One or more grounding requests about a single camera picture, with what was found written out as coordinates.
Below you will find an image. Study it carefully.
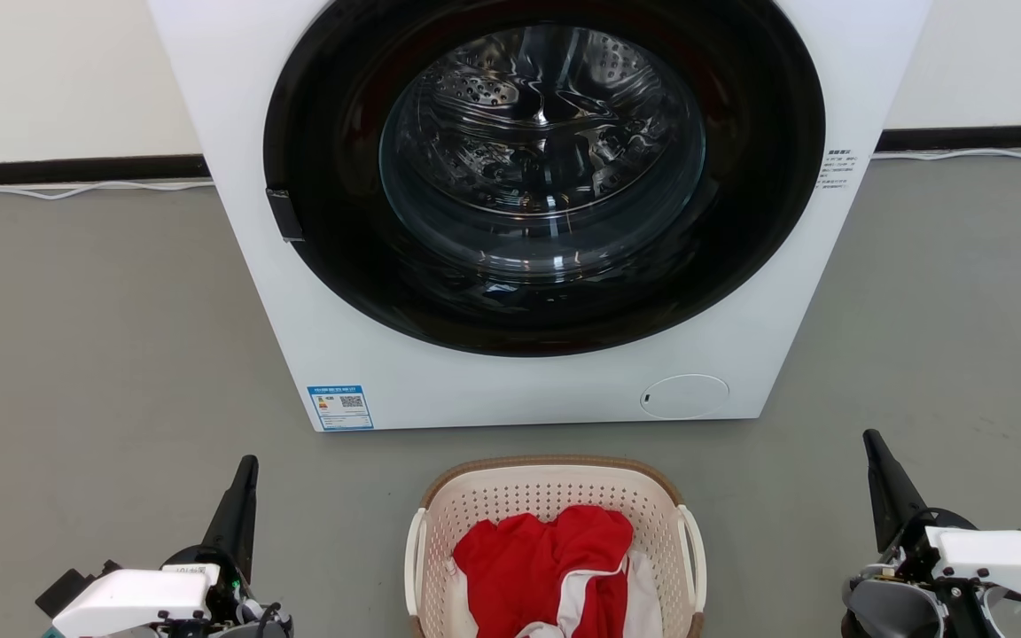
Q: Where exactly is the printed text label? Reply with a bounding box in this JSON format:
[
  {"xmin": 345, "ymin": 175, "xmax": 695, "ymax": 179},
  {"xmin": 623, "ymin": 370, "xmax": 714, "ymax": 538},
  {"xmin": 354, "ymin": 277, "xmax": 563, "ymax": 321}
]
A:
[{"xmin": 816, "ymin": 147, "xmax": 859, "ymax": 191}]

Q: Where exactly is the beige plastic laundry basket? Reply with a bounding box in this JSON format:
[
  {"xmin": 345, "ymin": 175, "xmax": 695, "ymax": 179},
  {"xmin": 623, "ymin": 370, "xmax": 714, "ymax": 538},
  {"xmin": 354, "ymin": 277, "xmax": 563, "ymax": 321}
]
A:
[{"xmin": 403, "ymin": 455, "xmax": 708, "ymax": 638}]

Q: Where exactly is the steel washer drum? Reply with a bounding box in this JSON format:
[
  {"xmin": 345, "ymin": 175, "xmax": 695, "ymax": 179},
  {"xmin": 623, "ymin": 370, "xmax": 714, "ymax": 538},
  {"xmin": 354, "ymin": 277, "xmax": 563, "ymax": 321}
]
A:
[{"xmin": 378, "ymin": 24, "xmax": 707, "ymax": 285}]

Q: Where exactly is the red garment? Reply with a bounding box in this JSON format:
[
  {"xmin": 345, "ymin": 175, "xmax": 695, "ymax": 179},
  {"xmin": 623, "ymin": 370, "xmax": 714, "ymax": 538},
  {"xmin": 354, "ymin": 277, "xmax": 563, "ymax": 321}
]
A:
[{"xmin": 452, "ymin": 504, "xmax": 635, "ymax": 638}]

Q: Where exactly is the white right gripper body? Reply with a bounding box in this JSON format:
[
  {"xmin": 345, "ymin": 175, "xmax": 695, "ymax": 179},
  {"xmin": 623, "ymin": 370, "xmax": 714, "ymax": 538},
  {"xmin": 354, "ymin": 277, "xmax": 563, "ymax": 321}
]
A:
[{"xmin": 840, "ymin": 508, "xmax": 1021, "ymax": 638}]

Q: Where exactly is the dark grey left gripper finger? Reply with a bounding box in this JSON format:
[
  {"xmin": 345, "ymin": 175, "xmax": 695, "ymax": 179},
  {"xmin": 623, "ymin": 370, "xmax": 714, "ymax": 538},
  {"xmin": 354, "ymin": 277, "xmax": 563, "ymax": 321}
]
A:
[{"xmin": 199, "ymin": 455, "xmax": 261, "ymax": 584}]

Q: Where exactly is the white front-load washing machine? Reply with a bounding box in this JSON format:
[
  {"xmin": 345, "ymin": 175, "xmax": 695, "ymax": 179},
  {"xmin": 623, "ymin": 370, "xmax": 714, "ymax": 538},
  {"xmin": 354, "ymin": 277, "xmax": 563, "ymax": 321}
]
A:
[{"xmin": 147, "ymin": 0, "xmax": 934, "ymax": 433}]

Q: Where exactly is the blue energy label sticker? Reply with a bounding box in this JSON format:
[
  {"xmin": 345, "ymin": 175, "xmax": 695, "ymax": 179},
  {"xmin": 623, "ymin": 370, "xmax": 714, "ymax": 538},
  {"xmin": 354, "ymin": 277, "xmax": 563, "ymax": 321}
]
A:
[{"xmin": 307, "ymin": 384, "xmax": 375, "ymax": 432}]

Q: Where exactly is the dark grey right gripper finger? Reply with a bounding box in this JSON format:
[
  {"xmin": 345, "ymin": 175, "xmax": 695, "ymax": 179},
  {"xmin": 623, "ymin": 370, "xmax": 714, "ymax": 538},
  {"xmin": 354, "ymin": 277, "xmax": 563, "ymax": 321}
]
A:
[{"xmin": 861, "ymin": 429, "xmax": 929, "ymax": 556}]

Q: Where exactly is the black round washer door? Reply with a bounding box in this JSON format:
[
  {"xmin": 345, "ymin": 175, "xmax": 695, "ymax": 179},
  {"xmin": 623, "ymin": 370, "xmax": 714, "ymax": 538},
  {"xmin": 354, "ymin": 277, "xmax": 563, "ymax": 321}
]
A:
[{"xmin": 263, "ymin": 0, "xmax": 827, "ymax": 358}]

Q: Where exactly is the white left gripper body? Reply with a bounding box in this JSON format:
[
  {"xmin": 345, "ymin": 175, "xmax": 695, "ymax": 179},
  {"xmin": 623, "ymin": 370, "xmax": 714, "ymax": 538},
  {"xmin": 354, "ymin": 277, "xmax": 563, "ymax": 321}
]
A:
[{"xmin": 35, "ymin": 556, "xmax": 295, "ymax": 638}]

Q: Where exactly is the black washer door handle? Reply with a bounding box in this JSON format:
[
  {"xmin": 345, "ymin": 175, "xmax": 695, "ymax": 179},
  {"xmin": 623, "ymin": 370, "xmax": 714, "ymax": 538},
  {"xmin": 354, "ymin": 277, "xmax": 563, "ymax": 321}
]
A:
[{"xmin": 265, "ymin": 187, "xmax": 306, "ymax": 244}]

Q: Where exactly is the white floor cable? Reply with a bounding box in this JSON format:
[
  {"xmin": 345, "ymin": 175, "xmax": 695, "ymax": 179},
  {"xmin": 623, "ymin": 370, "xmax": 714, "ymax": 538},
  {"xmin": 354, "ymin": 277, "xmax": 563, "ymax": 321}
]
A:
[
  {"xmin": 0, "ymin": 179, "xmax": 215, "ymax": 201},
  {"xmin": 871, "ymin": 146, "xmax": 1021, "ymax": 164}
]

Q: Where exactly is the white garment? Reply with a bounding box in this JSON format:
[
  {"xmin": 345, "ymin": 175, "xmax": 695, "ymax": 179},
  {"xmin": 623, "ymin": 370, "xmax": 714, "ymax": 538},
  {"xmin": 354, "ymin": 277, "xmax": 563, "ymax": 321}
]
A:
[{"xmin": 446, "ymin": 551, "xmax": 664, "ymax": 638}]

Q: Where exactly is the round white filter cover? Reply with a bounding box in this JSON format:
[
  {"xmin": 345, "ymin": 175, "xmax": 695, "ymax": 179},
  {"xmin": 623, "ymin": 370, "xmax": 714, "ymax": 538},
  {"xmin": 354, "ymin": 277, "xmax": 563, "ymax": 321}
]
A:
[{"xmin": 639, "ymin": 373, "xmax": 731, "ymax": 421}]

